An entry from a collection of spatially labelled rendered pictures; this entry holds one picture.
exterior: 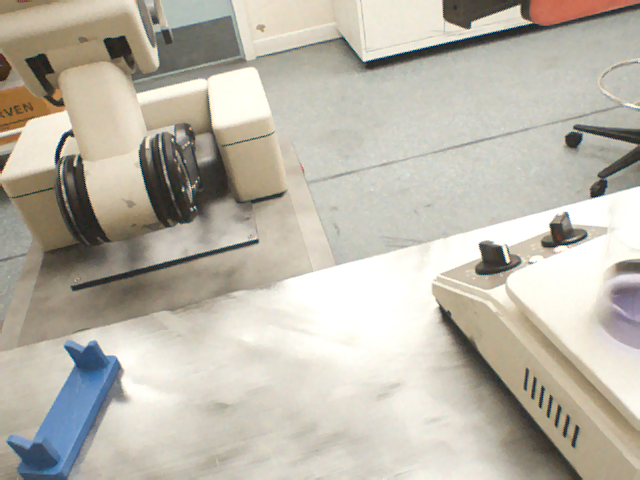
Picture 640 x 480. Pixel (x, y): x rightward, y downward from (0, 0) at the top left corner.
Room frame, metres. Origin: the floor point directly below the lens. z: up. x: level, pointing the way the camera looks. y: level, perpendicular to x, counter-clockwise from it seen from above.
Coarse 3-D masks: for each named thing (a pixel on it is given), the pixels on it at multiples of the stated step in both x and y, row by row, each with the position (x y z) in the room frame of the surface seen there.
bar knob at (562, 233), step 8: (560, 216) 0.30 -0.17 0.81; (568, 216) 0.31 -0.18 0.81; (552, 224) 0.29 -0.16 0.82; (560, 224) 0.29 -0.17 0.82; (568, 224) 0.30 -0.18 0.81; (552, 232) 0.29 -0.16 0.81; (560, 232) 0.29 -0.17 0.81; (568, 232) 0.29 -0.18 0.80; (576, 232) 0.29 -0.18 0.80; (584, 232) 0.29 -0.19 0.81; (544, 240) 0.30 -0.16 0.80; (552, 240) 0.29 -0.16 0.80; (560, 240) 0.29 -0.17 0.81; (568, 240) 0.28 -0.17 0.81; (576, 240) 0.28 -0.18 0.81
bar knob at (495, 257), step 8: (488, 240) 0.30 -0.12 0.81; (480, 248) 0.30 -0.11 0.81; (488, 248) 0.29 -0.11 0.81; (496, 248) 0.28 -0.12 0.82; (504, 248) 0.28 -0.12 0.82; (488, 256) 0.29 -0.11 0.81; (496, 256) 0.28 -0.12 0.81; (504, 256) 0.27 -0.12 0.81; (512, 256) 0.28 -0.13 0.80; (480, 264) 0.29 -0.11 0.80; (488, 264) 0.28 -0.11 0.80; (496, 264) 0.28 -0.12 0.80; (504, 264) 0.27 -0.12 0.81; (512, 264) 0.27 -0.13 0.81; (480, 272) 0.28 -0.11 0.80; (488, 272) 0.27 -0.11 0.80; (496, 272) 0.27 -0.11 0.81
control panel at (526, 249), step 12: (576, 228) 0.31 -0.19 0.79; (588, 228) 0.30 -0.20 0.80; (600, 228) 0.30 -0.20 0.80; (528, 240) 0.32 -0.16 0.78; (540, 240) 0.31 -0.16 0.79; (588, 240) 0.28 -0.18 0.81; (516, 252) 0.30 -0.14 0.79; (528, 252) 0.29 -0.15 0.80; (540, 252) 0.28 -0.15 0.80; (552, 252) 0.28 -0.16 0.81; (468, 264) 0.31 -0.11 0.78; (528, 264) 0.27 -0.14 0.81; (456, 276) 0.29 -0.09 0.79; (468, 276) 0.28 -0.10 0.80; (480, 276) 0.27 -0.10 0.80; (492, 276) 0.27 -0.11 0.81; (504, 276) 0.26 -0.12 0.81; (480, 288) 0.25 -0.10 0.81; (492, 288) 0.25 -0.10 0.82
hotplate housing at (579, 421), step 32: (576, 224) 0.32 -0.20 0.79; (448, 288) 0.28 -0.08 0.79; (480, 320) 0.24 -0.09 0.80; (512, 320) 0.22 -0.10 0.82; (480, 352) 0.24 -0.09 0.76; (512, 352) 0.21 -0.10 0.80; (544, 352) 0.19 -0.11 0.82; (512, 384) 0.20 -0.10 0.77; (544, 384) 0.18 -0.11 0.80; (576, 384) 0.16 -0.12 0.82; (544, 416) 0.17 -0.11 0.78; (576, 416) 0.15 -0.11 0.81; (608, 416) 0.14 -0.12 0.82; (576, 448) 0.15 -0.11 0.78; (608, 448) 0.13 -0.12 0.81
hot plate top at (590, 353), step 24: (600, 240) 0.25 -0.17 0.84; (552, 264) 0.23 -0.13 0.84; (576, 264) 0.23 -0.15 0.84; (528, 288) 0.22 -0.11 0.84; (552, 288) 0.22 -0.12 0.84; (576, 288) 0.21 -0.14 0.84; (528, 312) 0.20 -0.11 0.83; (552, 312) 0.20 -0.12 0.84; (576, 312) 0.19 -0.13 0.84; (552, 336) 0.18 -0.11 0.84; (576, 336) 0.18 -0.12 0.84; (600, 336) 0.18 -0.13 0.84; (576, 360) 0.17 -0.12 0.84; (600, 360) 0.16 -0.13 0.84; (624, 360) 0.16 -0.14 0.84; (600, 384) 0.15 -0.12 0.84; (624, 384) 0.15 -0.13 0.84; (624, 408) 0.14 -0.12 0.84
